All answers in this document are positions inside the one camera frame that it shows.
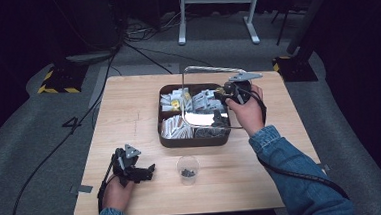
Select clear plastic cup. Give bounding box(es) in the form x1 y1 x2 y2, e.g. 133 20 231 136
175 154 201 187

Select person's left hand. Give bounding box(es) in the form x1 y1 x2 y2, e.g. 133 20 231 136
100 173 138 214

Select long black floor cable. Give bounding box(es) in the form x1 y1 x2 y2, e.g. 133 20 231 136
1 40 137 215

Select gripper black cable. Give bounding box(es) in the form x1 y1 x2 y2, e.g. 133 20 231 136
236 80 350 206
93 152 123 213

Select black tripod legs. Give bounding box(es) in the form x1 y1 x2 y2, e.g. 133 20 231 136
270 7 310 47

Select pile of dark packets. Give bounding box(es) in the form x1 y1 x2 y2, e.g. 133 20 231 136
193 124 230 139

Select yellow black striped stand base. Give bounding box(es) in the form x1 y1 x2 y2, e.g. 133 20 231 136
272 53 319 84
36 63 90 97

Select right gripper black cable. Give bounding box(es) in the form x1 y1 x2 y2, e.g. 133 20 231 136
236 80 350 206

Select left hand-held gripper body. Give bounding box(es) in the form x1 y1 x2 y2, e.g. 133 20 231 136
111 143 144 188

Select dark compartment box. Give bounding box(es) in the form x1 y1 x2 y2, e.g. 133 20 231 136
155 80 233 150

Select pile of white yellow packets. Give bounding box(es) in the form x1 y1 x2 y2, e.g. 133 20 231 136
159 87 187 113

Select pile of white brown sticks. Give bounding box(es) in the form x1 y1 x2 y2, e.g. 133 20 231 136
159 113 195 140

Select clear box lid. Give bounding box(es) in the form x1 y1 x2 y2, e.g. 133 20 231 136
177 62 252 133

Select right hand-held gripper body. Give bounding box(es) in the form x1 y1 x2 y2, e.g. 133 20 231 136
220 70 265 106

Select thin black floor cable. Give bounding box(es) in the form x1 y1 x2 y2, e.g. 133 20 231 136
123 35 219 79

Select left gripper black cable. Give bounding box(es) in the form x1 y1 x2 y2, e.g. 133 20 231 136
93 152 123 213

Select person's right hand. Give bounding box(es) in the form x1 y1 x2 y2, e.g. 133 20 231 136
224 83 267 139

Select grey slanted stand pole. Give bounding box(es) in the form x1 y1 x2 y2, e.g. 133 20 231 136
283 0 341 56

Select pile of white printed packets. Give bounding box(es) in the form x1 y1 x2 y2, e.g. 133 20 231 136
190 88 227 115

